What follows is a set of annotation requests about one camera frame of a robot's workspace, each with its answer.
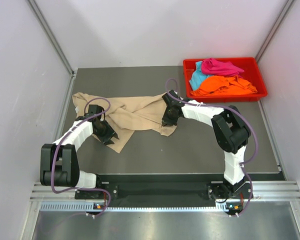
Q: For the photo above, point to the beige t shirt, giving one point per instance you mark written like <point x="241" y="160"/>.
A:
<point x="140" y="113"/>

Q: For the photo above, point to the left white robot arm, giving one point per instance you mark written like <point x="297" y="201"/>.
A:
<point x="59" y="161"/>

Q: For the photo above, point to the left aluminium corner post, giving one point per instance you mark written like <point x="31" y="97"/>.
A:
<point x="50" y="35"/>

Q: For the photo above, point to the right aluminium corner post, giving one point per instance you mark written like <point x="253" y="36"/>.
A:
<point x="288" y="5"/>

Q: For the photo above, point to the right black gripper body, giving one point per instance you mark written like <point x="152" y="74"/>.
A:
<point x="169" y="117"/>

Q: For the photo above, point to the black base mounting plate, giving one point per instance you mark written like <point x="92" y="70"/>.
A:
<point x="171" y="190"/>

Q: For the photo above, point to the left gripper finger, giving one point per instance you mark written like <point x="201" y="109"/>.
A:
<point x="116" y="136"/>
<point x="109" y="142"/>

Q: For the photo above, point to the aluminium front rail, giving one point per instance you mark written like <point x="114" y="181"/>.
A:
<point x="69" y="201"/>

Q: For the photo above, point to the pink t shirt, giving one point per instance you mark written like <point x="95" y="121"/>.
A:
<point x="211" y="66"/>

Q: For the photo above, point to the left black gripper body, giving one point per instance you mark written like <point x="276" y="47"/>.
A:
<point x="105" y="132"/>

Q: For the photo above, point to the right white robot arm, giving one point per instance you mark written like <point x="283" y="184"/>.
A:
<point x="231" y="134"/>

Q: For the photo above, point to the light blue t shirt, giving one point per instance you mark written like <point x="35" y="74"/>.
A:
<point x="197" y="76"/>

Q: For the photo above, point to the orange t shirt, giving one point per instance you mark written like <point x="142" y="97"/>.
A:
<point x="224" y="86"/>

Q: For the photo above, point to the aluminium corner post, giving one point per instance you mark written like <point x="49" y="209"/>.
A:
<point x="50" y="35"/>
<point x="288" y="5"/>

